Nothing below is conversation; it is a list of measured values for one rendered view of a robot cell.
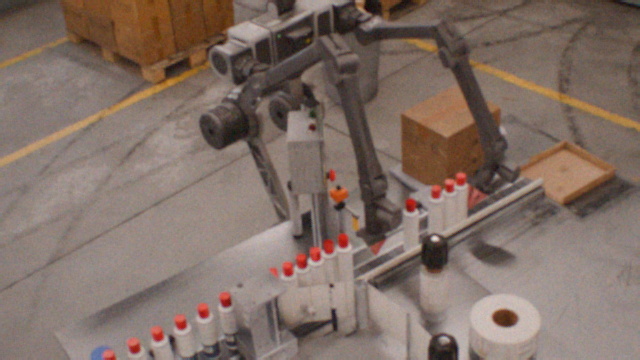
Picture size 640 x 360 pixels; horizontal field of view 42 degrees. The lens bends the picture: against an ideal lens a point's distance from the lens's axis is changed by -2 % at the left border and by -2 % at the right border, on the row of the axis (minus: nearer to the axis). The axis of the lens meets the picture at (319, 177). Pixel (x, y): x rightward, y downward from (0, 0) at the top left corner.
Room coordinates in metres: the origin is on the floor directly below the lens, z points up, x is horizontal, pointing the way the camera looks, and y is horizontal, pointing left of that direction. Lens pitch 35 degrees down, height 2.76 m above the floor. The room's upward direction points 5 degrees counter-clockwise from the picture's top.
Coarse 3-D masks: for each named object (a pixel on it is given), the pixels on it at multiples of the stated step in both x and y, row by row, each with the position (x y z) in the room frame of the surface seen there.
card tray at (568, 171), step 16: (560, 144) 2.78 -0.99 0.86; (544, 160) 2.72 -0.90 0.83; (560, 160) 2.71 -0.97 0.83; (576, 160) 2.70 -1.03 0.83; (592, 160) 2.67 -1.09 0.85; (528, 176) 2.62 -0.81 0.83; (544, 176) 2.61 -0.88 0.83; (560, 176) 2.60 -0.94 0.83; (576, 176) 2.59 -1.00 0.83; (592, 176) 2.58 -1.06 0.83; (608, 176) 2.56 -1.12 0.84; (560, 192) 2.50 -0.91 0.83; (576, 192) 2.46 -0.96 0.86
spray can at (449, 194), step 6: (450, 180) 2.30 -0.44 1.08; (450, 186) 2.27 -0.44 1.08; (444, 192) 2.28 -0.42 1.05; (450, 192) 2.27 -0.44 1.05; (456, 192) 2.28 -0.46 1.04; (444, 198) 2.27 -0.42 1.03; (450, 198) 2.26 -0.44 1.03; (456, 198) 2.28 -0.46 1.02; (444, 204) 2.27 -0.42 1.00; (450, 204) 2.26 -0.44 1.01; (444, 210) 2.27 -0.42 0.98; (450, 210) 2.26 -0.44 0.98; (444, 216) 2.27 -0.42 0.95; (450, 216) 2.26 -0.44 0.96; (444, 222) 2.27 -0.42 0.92; (450, 222) 2.26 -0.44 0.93; (444, 228) 2.27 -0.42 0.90
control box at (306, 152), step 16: (304, 112) 2.17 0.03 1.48; (320, 112) 2.17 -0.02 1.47; (288, 128) 2.09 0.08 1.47; (304, 128) 2.08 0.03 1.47; (320, 128) 2.08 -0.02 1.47; (288, 144) 2.02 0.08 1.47; (304, 144) 2.01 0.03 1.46; (320, 144) 2.02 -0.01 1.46; (304, 160) 2.01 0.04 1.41; (320, 160) 2.01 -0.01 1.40; (304, 176) 2.01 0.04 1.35; (320, 176) 2.01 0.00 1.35; (304, 192) 2.01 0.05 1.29; (320, 192) 2.01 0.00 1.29
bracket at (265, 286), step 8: (264, 272) 1.84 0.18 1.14; (248, 280) 1.81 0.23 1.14; (256, 280) 1.81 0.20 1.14; (264, 280) 1.81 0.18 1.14; (272, 280) 1.81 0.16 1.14; (232, 288) 1.79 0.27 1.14; (240, 288) 1.78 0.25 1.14; (248, 288) 1.78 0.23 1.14; (256, 288) 1.78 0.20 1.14; (264, 288) 1.78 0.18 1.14; (272, 288) 1.77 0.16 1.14; (280, 288) 1.77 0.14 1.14; (288, 288) 1.77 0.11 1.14; (240, 296) 1.75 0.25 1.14; (248, 296) 1.75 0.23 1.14; (256, 296) 1.74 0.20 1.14; (264, 296) 1.74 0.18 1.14; (272, 296) 1.74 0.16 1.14; (248, 304) 1.71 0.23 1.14; (256, 304) 1.71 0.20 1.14
